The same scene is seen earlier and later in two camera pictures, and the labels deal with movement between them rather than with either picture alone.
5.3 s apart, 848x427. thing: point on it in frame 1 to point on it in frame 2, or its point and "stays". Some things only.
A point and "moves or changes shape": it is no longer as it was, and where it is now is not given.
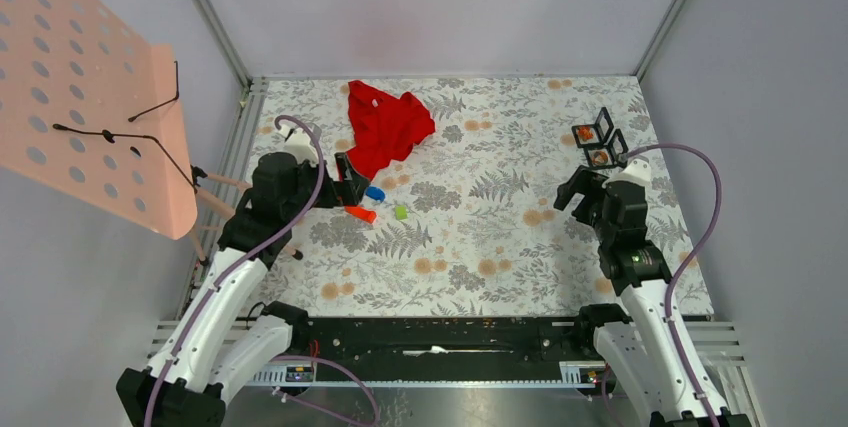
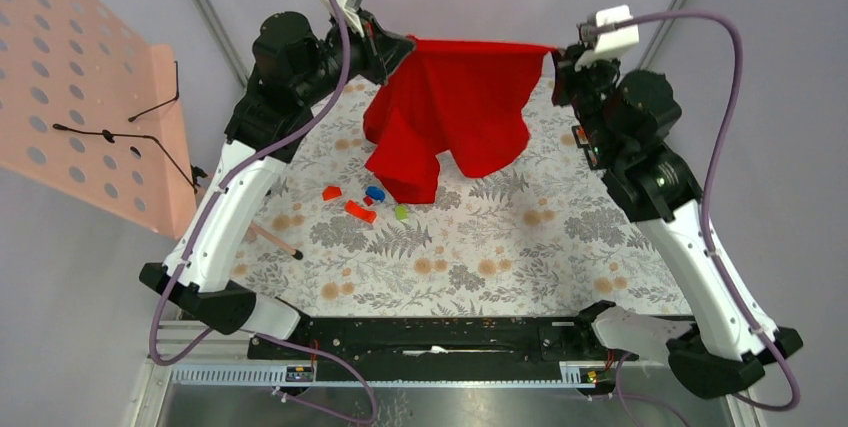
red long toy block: (362, 214) stays
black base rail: (458, 351) stays
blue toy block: (375, 193) stays
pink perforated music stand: (87, 105) stays
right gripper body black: (590, 207) to (588, 89)
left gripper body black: (308, 176) to (364, 54)
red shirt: (385, 127) moves or changes shape
